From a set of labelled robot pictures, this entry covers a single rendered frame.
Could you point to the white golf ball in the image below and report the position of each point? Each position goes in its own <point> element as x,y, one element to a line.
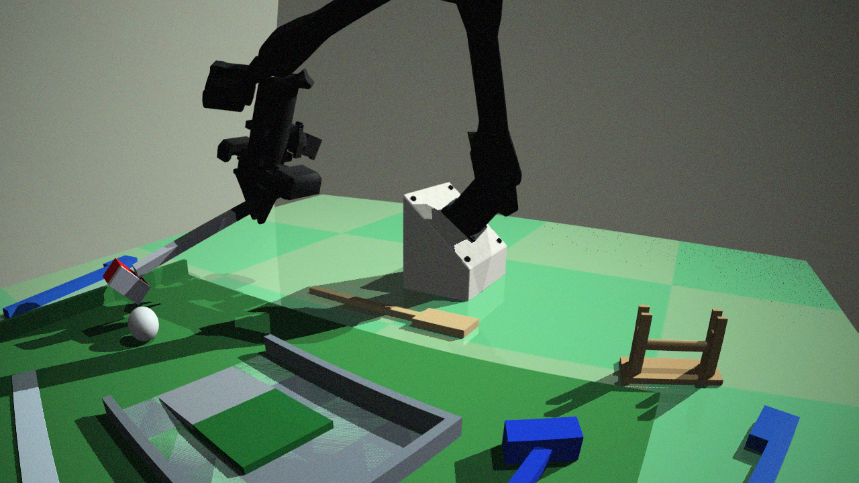
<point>143,323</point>

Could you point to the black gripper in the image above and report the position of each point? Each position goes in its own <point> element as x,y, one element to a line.
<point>261,172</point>

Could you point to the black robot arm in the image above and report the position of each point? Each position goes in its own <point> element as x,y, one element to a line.
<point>494,161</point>

